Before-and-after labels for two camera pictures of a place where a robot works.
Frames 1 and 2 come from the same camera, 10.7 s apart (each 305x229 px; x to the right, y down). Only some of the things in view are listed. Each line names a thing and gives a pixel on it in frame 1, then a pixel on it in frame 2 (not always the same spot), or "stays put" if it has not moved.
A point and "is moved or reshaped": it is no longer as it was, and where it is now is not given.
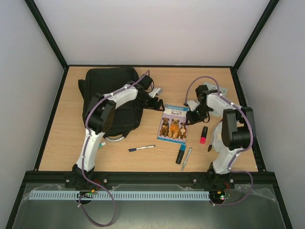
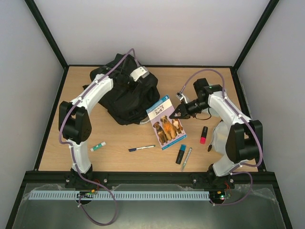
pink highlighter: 203,138 stays put
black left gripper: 154,106 → 135,88
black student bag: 104,81 is moved or reshaped
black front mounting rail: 45,178 stays put
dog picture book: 172,127 is moved or reshaped
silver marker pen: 187,158 stays put
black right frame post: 264,17 stays put
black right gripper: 192,116 → 184,109
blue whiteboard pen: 138,148 stays put
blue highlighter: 180,154 stays put
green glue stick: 102,144 stays put
